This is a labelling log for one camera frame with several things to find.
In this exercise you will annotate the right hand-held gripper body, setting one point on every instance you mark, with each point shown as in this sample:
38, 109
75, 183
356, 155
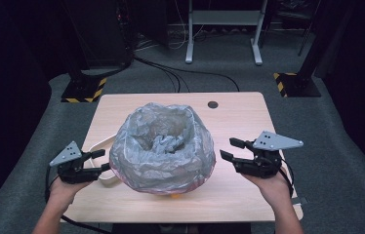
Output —
262, 164

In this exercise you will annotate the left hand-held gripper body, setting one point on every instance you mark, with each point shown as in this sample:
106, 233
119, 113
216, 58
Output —
73, 174

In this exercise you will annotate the grey plastic trash bag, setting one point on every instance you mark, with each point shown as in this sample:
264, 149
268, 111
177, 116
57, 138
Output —
161, 159

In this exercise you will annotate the person's left hand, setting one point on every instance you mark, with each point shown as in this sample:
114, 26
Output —
61, 193

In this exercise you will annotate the person's right hand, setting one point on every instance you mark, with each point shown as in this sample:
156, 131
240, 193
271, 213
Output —
276, 191

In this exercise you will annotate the dark round table grommet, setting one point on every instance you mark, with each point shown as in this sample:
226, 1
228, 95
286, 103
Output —
212, 104

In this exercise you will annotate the black stand with striped base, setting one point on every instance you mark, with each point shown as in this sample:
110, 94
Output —
297, 85
84, 89

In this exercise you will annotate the black cabinet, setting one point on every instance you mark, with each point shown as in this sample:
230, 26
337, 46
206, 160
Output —
105, 32

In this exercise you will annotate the white metal stand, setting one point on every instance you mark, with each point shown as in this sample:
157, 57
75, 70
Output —
226, 17

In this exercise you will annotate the grey flat bracket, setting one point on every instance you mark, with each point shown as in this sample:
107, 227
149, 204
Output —
301, 200

